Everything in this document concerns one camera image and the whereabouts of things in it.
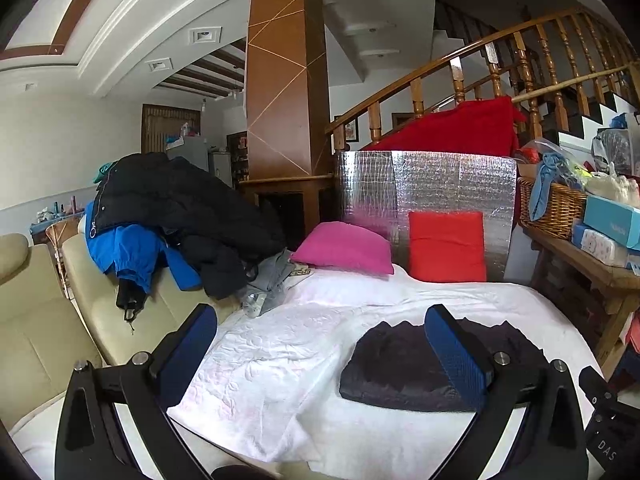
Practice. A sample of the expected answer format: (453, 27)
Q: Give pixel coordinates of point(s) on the wicker basket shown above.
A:
(560, 210)

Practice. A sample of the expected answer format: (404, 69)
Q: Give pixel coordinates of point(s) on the silver foil insulation panel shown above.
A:
(450, 185)

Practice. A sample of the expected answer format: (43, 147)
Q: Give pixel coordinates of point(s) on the wooden stair railing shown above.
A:
(523, 70)

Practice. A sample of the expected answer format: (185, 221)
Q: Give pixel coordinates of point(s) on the pink pillow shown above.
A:
(345, 247)

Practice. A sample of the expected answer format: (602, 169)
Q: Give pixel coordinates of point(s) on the wooden side table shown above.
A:
(600, 275)

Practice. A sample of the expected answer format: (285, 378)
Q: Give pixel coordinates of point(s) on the blue jacket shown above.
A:
(125, 250)

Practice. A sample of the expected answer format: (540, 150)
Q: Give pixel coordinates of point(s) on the wooden lattice door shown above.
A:
(160, 127)

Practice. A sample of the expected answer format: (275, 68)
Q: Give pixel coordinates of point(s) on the wooden pillar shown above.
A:
(285, 85)

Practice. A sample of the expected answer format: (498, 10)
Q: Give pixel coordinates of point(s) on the grey refrigerator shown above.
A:
(220, 167)

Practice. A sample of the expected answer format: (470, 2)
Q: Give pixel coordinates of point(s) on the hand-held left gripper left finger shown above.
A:
(190, 350)

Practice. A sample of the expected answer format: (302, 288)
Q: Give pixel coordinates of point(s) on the white plastic bag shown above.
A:
(612, 185)

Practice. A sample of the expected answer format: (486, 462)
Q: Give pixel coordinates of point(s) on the framed wall picture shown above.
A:
(351, 130)

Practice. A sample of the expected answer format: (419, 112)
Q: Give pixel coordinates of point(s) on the teal green garment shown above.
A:
(102, 172)

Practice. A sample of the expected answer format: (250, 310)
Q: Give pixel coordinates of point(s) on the white patterned tissue pack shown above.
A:
(600, 247)

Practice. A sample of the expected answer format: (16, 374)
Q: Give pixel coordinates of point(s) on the beige leather sofa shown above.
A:
(30, 320)

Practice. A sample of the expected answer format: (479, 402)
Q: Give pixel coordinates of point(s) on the black coat pile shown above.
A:
(190, 200)

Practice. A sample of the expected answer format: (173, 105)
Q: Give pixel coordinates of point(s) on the grey garment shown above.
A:
(272, 280)

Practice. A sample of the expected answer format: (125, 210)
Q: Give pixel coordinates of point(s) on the red pillow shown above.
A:
(447, 245)

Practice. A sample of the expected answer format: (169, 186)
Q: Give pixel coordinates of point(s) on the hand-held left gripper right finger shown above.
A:
(460, 355)

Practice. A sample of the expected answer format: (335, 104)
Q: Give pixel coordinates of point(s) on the black quilted jacket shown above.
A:
(395, 365)

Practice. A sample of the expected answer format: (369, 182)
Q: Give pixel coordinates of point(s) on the light blue cloth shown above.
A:
(542, 190)

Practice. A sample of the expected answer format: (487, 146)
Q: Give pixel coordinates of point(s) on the red cloth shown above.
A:
(465, 130)

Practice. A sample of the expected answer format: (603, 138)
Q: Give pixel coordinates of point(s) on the white quilted blanket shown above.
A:
(300, 360)

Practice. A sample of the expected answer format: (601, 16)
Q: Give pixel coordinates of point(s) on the teal cardboard box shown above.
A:
(610, 220)

